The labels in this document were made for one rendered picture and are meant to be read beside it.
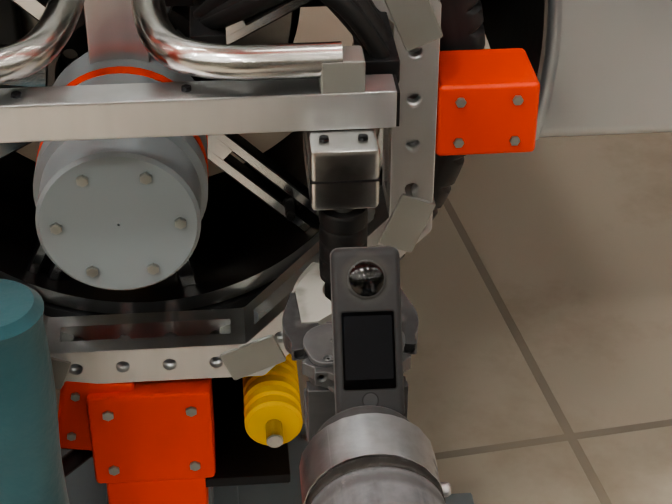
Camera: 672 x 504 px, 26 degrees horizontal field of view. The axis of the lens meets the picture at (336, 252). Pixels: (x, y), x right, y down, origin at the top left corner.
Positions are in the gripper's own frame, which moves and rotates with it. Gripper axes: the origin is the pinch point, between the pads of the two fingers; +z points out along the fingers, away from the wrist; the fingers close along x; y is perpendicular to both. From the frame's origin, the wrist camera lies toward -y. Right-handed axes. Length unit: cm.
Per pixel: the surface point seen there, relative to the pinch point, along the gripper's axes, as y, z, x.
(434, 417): 83, 80, 22
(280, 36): 0.9, 43.8, -2.4
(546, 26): -3.5, 34.5, 22.9
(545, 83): 2.2, 33.5, 23.1
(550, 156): 83, 159, 57
